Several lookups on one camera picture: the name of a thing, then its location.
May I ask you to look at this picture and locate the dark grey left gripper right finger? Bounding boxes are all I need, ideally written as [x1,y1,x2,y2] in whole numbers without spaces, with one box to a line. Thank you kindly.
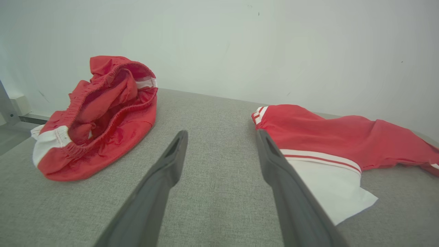
[255,129,348,247]

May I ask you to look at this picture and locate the small white wall box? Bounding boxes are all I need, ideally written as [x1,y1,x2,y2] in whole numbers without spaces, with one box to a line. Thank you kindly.
[10,95,32,116]

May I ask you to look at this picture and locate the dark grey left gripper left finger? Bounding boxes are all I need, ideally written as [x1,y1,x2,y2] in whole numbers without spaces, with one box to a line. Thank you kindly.
[93,130,189,247]

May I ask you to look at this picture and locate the grey metal frame post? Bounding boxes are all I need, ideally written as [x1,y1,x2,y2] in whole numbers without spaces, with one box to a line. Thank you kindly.
[0,81,20,126]

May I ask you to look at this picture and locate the red shorts with white stripes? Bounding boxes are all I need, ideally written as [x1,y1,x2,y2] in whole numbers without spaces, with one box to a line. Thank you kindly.
[31,56,158,181]

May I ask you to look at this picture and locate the red basketball jersey white trim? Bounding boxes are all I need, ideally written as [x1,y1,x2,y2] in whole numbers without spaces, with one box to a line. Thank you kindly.
[251,105,439,226]

